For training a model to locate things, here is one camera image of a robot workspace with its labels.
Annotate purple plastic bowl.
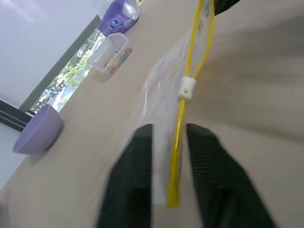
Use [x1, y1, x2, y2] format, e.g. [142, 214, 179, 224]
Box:
[12, 104, 65, 154]

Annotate colourful small packets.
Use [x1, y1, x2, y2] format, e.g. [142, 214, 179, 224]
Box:
[104, 47, 133, 75]

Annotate clear yellow-zipper plastic bag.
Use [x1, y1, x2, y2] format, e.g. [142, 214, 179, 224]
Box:
[122, 0, 216, 209]

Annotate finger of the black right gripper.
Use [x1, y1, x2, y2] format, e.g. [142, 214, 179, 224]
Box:
[214, 0, 240, 16]

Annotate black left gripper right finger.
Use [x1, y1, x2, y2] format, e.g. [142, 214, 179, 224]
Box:
[186, 123, 276, 228]

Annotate dark window frame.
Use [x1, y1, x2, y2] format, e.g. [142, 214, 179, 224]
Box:
[19, 14, 100, 112]

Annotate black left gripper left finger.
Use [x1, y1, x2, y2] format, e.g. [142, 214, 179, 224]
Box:
[96, 123, 155, 228]

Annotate black white-stitched seat edge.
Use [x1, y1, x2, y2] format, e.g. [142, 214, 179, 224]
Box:
[0, 99, 33, 133]

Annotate purple snack pouch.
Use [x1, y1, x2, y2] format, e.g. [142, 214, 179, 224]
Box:
[97, 0, 141, 35]

